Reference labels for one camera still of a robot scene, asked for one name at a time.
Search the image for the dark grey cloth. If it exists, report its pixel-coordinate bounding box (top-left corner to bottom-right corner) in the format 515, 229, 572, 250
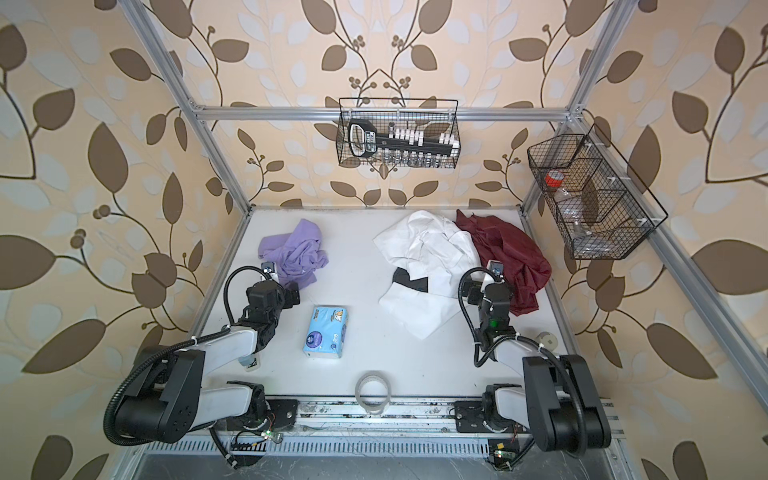
392, 267, 429, 293

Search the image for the clear bottle red cap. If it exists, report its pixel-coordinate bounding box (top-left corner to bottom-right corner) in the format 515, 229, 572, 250
545, 170, 599, 242

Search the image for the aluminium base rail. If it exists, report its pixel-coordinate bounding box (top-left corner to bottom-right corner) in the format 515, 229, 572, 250
146, 396, 532, 458

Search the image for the maroon cloth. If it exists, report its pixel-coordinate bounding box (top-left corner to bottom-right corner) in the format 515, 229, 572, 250
455, 210, 552, 316

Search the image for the right wire basket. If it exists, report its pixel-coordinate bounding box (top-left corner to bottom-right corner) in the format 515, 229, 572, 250
527, 125, 668, 260

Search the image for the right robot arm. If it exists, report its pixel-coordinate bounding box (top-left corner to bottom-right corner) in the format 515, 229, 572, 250
457, 267, 612, 471

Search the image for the back wire basket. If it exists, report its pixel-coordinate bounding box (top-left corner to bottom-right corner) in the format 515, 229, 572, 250
335, 96, 462, 169

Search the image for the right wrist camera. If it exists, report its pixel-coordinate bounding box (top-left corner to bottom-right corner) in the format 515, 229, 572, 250
486, 260, 504, 282

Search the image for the clear tape roll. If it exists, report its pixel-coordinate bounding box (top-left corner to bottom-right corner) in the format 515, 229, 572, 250
354, 371, 391, 416

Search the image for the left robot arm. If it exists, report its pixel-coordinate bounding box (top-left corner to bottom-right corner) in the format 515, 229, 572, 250
103, 267, 300, 470

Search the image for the wire basket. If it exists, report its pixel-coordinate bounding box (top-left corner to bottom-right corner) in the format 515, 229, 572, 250
335, 96, 462, 169
527, 125, 668, 260

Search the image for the white shirt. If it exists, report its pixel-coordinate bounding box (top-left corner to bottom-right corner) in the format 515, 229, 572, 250
374, 210, 480, 340

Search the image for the blue tissue pack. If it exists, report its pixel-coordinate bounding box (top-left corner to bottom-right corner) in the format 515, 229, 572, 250
303, 306, 348, 359

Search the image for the purple t-shirt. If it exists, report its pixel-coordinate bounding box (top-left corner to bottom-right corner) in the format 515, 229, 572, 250
258, 219, 328, 290

